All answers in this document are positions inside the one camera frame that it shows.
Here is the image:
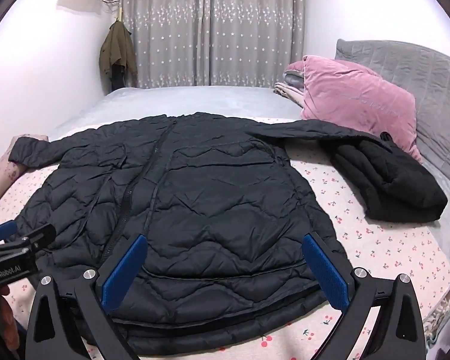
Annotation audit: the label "grey quilted headboard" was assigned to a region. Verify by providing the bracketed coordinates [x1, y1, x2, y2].
[334, 39, 450, 196]

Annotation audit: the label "black puffer jacket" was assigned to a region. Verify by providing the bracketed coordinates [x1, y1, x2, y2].
[8, 112, 394, 359]

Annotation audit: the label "dark hanging garment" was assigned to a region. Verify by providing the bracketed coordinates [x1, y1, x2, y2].
[110, 64, 127, 90]

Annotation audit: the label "person's left hand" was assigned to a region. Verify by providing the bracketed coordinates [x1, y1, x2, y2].
[0, 284, 21, 360]

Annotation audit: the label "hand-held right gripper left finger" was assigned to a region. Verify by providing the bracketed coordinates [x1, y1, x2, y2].
[25, 233, 149, 360]

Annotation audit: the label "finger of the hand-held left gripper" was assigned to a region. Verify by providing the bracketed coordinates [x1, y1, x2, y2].
[0, 220, 19, 244]
[20, 224, 58, 257]

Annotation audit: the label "pale grey blanket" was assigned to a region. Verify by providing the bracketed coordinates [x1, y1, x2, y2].
[49, 85, 304, 139]

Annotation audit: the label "grey star-patterned curtain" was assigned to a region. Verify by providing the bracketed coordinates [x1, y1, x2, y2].
[120, 0, 306, 90]

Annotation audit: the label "olive hanging jacket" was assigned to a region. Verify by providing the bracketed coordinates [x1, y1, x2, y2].
[99, 20, 139, 91]

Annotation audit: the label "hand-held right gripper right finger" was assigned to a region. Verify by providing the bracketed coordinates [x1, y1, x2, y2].
[301, 232, 426, 360]

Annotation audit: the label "beige folded blankets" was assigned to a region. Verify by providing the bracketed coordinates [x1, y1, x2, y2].
[274, 62, 308, 107]

